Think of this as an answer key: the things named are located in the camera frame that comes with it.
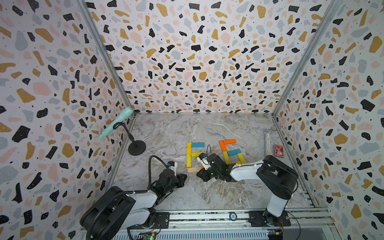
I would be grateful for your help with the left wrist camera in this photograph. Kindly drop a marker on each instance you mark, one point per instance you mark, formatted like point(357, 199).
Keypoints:
point(173, 166)

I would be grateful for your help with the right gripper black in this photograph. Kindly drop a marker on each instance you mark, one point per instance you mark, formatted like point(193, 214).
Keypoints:
point(204, 174)

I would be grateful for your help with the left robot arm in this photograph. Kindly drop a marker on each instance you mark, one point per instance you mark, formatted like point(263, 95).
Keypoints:
point(118, 209)

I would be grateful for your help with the glitter tube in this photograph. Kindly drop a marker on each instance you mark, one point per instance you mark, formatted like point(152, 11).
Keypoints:
point(268, 142)

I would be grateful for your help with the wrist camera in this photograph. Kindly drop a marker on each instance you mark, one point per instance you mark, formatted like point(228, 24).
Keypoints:
point(203, 160)
point(173, 166)

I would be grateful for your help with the mint green microphone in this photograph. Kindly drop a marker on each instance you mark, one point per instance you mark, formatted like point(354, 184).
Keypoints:
point(125, 114)

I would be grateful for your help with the beige wooden block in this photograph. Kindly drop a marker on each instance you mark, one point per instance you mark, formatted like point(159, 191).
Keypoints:
point(193, 169)

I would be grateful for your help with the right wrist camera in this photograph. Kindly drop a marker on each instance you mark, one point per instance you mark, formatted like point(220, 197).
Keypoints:
point(203, 160)

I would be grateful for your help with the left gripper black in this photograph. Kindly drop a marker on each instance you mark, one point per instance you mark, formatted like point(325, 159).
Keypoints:
point(181, 176)

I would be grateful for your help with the black microphone stand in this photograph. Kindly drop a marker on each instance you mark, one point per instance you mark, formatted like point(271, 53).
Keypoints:
point(136, 147)

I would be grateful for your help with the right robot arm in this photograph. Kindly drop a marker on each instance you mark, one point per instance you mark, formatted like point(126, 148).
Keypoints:
point(280, 179)

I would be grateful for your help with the yellow-green block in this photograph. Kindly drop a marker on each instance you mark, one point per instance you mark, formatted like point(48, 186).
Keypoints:
point(226, 157)

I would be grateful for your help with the pink card box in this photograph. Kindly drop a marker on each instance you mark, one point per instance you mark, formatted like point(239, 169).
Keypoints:
point(279, 151)

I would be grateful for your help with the teal block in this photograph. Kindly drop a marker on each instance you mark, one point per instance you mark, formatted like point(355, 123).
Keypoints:
point(234, 152)
point(198, 145)

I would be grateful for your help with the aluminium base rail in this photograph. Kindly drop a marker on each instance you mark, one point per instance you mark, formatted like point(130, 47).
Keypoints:
point(295, 224)

